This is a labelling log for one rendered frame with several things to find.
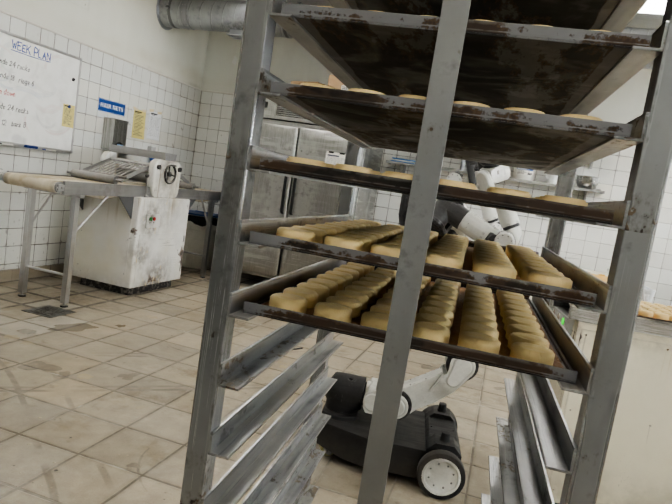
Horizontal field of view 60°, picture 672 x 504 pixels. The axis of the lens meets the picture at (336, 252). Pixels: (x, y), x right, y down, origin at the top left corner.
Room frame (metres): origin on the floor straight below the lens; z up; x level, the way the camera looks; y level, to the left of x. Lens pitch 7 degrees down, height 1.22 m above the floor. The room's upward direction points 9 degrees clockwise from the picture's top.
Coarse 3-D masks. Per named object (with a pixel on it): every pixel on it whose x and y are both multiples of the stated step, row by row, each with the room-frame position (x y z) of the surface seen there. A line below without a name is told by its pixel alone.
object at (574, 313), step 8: (576, 312) 2.25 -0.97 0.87; (584, 312) 2.25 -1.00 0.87; (592, 312) 2.24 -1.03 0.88; (584, 320) 2.25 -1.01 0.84; (592, 320) 2.24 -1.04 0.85; (640, 320) 2.22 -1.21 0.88; (648, 320) 2.22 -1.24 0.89; (656, 320) 2.21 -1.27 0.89; (640, 328) 2.22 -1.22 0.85; (648, 328) 2.22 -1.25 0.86; (656, 328) 2.21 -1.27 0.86; (664, 328) 2.21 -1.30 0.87
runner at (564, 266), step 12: (552, 252) 1.06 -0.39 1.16; (552, 264) 1.03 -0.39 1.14; (564, 264) 0.90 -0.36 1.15; (564, 276) 0.88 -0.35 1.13; (576, 276) 0.79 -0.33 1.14; (588, 276) 0.71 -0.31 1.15; (588, 288) 0.70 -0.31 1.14; (600, 288) 0.64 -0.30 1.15; (600, 300) 0.62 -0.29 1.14; (600, 312) 0.60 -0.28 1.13
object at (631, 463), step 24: (576, 336) 2.24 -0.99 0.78; (648, 336) 2.21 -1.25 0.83; (648, 360) 2.20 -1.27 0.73; (552, 384) 2.41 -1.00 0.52; (624, 384) 2.21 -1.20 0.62; (648, 384) 2.20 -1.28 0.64; (576, 408) 2.23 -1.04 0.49; (624, 408) 2.21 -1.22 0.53; (648, 408) 2.20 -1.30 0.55; (624, 432) 2.21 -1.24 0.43; (648, 432) 2.20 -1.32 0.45; (624, 456) 2.20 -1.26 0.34; (648, 456) 2.19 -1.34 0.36; (552, 480) 2.24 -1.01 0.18; (624, 480) 2.20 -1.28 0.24; (648, 480) 2.19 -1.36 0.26
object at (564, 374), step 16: (256, 304) 0.71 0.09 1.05; (288, 320) 0.70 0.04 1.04; (304, 320) 0.70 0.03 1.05; (320, 320) 0.69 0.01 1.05; (336, 320) 0.69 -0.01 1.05; (368, 336) 0.68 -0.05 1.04; (384, 336) 0.67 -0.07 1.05; (432, 352) 0.66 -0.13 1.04; (448, 352) 0.66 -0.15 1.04; (464, 352) 0.65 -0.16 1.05; (480, 352) 0.65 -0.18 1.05; (512, 368) 0.64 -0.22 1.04; (528, 368) 0.64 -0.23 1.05; (544, 368) 0.63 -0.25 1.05; (560, 368) 0.63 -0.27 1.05
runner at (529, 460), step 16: (512, 384) 1.19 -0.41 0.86; (512, 400) 1.08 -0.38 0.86; (512, 416) 1.00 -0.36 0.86; (528, 416) 0.95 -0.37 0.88; (512, 432) 0.92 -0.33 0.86; (528, 432) 0.92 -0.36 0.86; (528, 448) 0.86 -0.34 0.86; (528, 464) 0.81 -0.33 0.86; (528, 480) 0.75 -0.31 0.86; (544, 480) 0.72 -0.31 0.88; (528, 496) 0.71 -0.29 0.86; (544, 496) 0.70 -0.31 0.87
